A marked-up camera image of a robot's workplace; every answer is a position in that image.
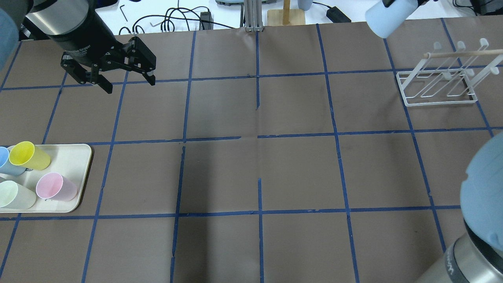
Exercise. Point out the light blue plastic cup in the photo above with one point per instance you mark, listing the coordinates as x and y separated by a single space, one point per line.
386 16

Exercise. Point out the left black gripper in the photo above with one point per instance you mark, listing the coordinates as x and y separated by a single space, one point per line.
84 42

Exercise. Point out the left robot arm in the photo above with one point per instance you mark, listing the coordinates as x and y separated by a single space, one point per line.
51 17

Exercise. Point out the yellow plastic cup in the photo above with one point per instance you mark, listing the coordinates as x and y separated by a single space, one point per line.
30 156

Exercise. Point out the white plastic cup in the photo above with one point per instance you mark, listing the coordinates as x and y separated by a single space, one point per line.
16 196

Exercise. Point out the wooden cup tree stand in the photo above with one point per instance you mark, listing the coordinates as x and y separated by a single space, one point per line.
286 16

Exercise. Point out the blue cup on desk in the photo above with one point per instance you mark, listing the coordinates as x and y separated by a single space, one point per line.
304 5

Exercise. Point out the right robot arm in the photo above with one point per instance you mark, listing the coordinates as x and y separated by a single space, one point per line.
464 172

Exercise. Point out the pink plastic cup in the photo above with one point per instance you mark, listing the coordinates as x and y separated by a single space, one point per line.
54 186

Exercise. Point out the cream plastic tray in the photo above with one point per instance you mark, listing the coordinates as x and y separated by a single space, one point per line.
71 161

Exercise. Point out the aluminium frame post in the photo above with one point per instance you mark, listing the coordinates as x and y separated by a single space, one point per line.
253 21

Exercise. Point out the black power adapter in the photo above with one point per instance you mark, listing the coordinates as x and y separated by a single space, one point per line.
337 16

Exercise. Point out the white wire cup rack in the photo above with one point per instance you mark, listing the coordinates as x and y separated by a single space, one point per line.
448 78

